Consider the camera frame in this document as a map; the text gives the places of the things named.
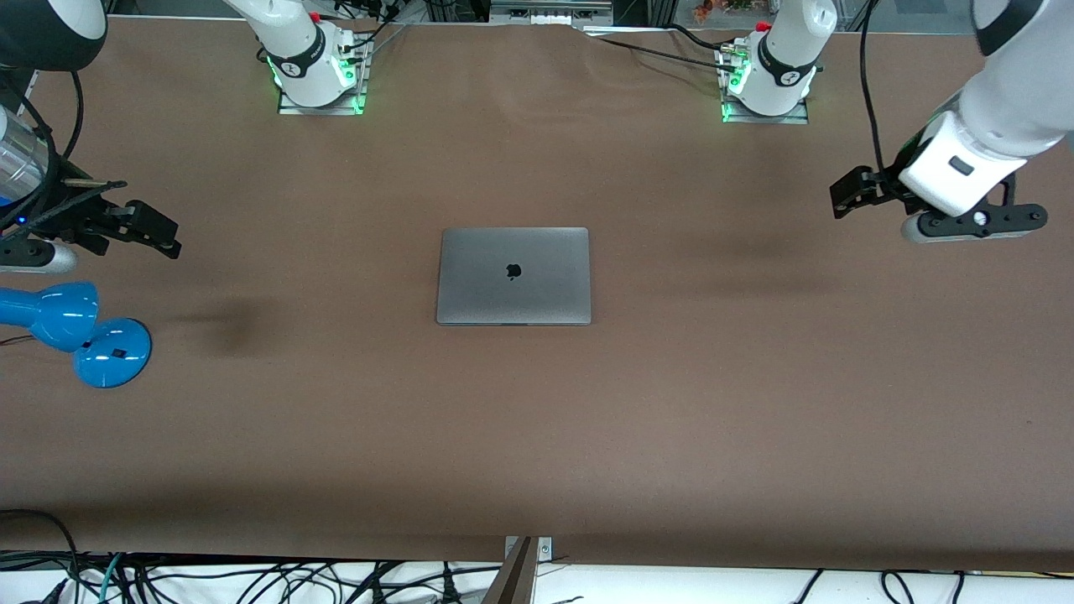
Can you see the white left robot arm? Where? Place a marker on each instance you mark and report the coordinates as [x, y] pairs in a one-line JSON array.
[[1007, 101]]

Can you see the brown table cover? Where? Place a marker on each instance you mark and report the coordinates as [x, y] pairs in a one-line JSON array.
[[671, 419]]

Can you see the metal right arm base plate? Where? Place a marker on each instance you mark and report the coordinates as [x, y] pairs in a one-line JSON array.
[[294, 109]]

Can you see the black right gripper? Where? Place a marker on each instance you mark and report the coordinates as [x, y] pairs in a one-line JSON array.
[[69, 215]]

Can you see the metal table bracket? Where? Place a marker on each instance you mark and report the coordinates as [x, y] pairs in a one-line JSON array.
[[516, 579]]

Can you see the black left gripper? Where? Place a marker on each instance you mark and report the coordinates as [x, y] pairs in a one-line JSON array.
[[883, 186]]

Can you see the grey power strip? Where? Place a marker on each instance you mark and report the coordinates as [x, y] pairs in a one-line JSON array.
[[545, 13]]

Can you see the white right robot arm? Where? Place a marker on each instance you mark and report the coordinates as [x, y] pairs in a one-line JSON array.
[[302, 59]]

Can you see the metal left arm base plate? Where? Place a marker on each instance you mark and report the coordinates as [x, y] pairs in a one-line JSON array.
[[793, 118]]

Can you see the blue desk lamp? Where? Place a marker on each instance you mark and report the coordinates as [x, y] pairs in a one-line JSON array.
[[113, 352]]

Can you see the grey laptop computer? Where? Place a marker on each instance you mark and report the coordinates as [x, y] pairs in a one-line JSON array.
[[513, 289]]

